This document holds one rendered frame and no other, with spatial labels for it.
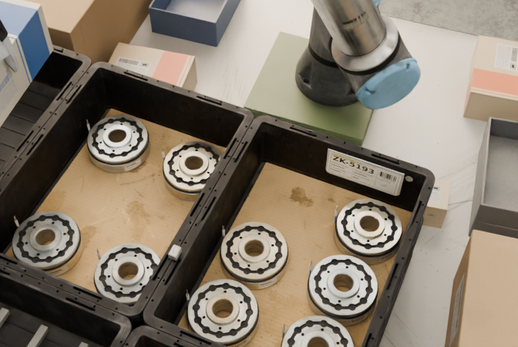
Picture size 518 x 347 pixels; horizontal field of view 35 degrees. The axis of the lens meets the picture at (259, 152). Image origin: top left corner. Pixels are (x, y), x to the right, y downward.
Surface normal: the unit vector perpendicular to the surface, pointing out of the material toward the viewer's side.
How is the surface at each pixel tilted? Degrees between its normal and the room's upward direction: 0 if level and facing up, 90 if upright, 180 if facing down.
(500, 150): 0
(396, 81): 96
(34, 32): 90
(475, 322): 0
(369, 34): 84
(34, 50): 90
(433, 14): 0
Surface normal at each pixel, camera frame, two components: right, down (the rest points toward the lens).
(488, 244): 0.00, -0.62
